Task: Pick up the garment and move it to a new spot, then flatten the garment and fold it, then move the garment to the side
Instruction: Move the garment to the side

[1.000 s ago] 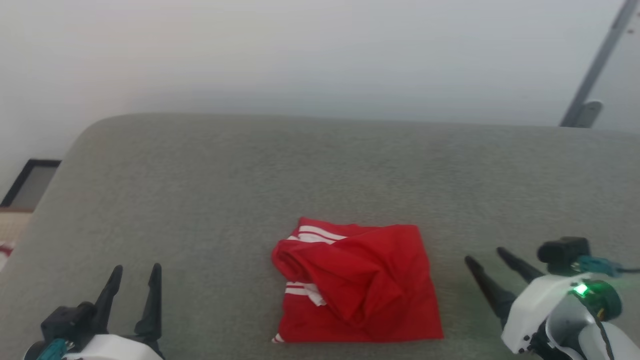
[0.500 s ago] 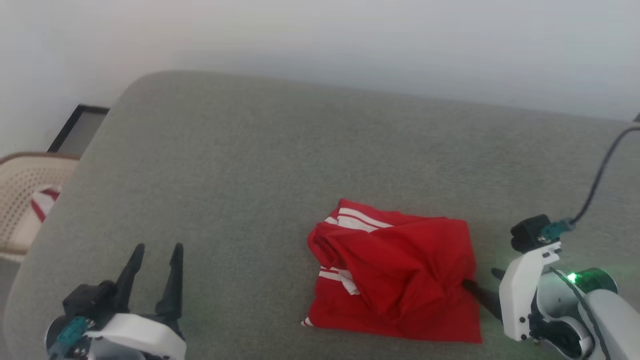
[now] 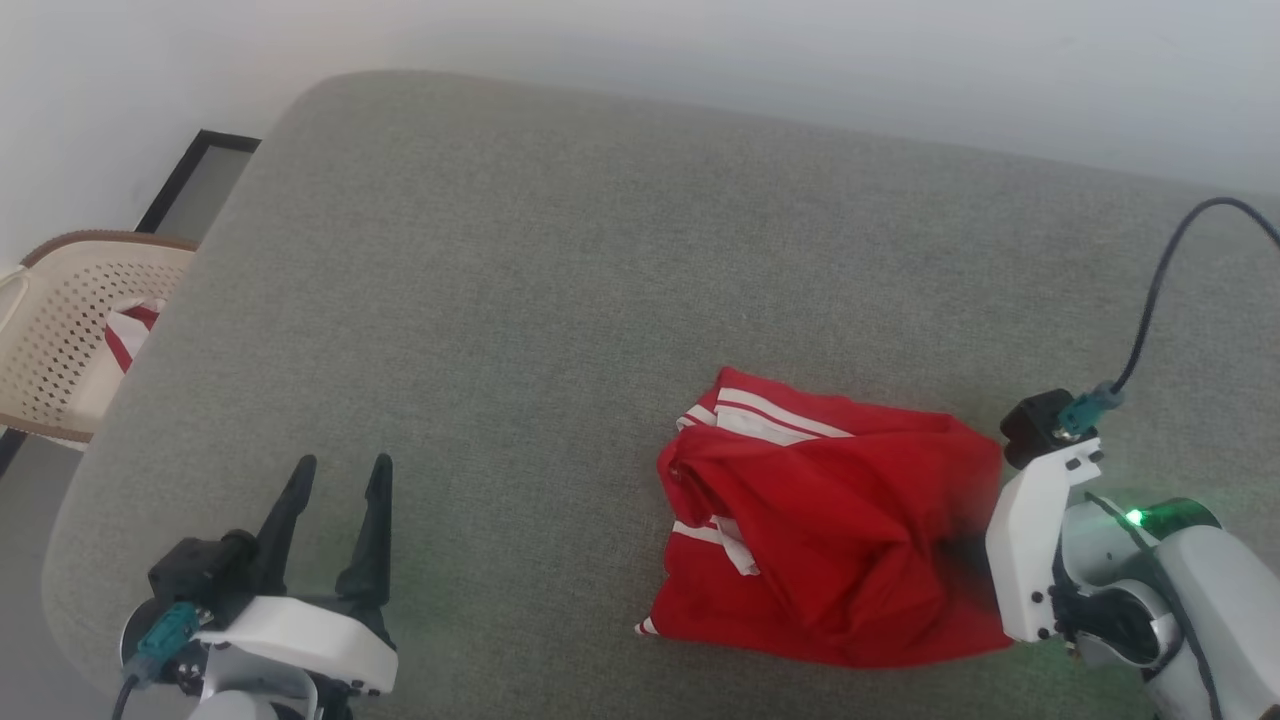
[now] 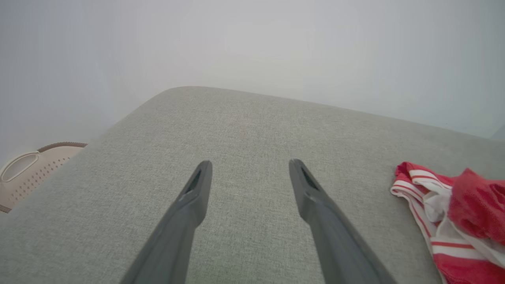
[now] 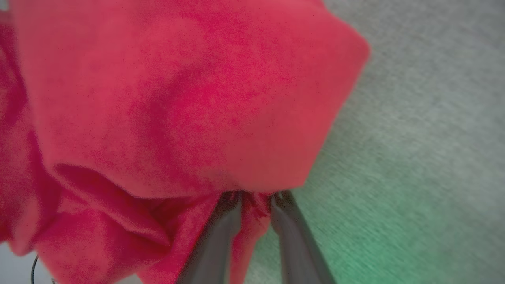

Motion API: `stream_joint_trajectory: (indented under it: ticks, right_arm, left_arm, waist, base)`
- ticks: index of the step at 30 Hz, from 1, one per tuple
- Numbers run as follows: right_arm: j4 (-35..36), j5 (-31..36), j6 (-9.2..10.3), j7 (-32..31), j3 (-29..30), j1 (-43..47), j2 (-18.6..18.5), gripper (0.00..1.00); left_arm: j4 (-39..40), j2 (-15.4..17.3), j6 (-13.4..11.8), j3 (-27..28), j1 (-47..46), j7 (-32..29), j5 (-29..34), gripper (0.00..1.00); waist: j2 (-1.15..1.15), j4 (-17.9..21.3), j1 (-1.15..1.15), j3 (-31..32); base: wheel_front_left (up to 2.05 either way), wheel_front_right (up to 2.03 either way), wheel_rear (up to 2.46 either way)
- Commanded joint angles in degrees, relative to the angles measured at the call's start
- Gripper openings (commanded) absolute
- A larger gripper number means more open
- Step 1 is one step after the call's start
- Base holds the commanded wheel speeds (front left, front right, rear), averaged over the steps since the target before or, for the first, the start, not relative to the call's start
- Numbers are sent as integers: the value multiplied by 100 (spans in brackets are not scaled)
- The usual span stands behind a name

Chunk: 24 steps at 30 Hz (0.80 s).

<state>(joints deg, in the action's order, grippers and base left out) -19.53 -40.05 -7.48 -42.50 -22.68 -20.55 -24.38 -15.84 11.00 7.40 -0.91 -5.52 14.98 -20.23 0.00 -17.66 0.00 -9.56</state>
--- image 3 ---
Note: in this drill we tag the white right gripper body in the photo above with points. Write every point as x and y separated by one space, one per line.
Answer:
1025 540

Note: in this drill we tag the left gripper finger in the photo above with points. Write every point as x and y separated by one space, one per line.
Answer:
283 530
368 550

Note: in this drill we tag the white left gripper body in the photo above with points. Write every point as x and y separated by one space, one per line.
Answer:
300 640

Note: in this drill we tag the red and white shirt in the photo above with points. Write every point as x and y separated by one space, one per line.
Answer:
840 540

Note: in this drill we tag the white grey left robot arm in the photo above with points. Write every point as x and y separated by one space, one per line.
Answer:
235 705

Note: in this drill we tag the red white striped garment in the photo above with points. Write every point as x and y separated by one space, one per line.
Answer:
130 335

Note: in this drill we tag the beige perforated laundry basket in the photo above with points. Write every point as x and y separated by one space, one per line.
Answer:
60 330

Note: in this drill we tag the grey fabric sofa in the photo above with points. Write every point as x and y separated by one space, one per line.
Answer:
600 300

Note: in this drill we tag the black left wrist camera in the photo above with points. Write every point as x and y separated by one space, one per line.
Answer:
200 575

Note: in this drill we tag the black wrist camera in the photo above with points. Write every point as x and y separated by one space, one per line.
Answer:
200 575
1035 425

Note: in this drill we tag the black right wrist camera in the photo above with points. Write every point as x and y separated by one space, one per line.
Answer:
1035 425

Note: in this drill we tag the black rectangular frame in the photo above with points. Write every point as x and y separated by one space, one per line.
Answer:
175 180

